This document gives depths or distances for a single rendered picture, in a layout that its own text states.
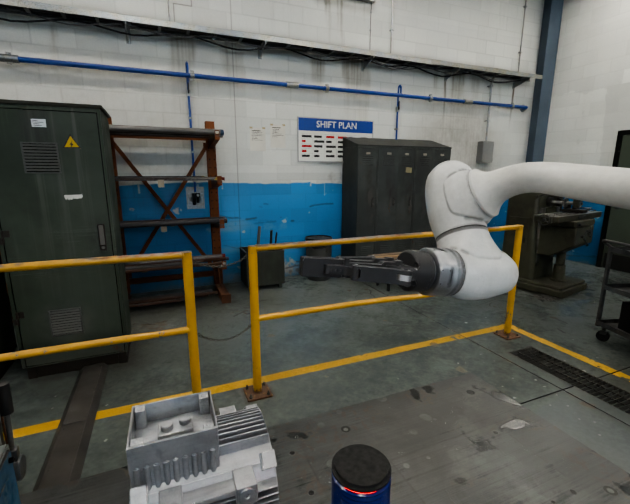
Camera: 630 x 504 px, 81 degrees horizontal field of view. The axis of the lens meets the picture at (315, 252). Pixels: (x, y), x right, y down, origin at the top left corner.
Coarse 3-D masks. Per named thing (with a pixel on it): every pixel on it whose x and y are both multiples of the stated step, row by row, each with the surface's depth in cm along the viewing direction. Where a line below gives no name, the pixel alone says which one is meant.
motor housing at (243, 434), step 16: (224, 416) 61; (240, 416) 62; (256, 416) 61; (224, 432) 58; (240, 432) 58; (256, 432) 58; (224, 448) 56; (240, 448) 57; (256, 448) 57; (224, 464) 55; (240, 464) 55; (256, 464) 56; (192, 480) 53; (208, 480) 53; (224, 480) 54; (272, 480) 55; (192, 496) 51; (208, 496) 51; (224, 496) 52; (272, 496) 55
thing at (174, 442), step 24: (144, 408) 57; (168, 408) 60; (192, 408) 61; (144, 432) 56; (168, 432) 55; (192, 432) 52; (216, 432) 53; (144, 456) 50; (168, 456) 51; (192, 456) 52; (216, 456) 54; (144, 480) 51; (168, 480) 52
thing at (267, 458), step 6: (246, 408) 66; (270, 450) 56; (264, 456) 55; (270, 456) 55; (264, 462) 55; (270, 462) 55; (276, 462) 55; (264, 468) 54; (270, 468) 55; (138, 486) 49; (144, 486) 49; (132, 492) 49; (138, 492) 49; (144, 492) 49; (132, 498) 48; (138, 498) 49; (144, 498) 49
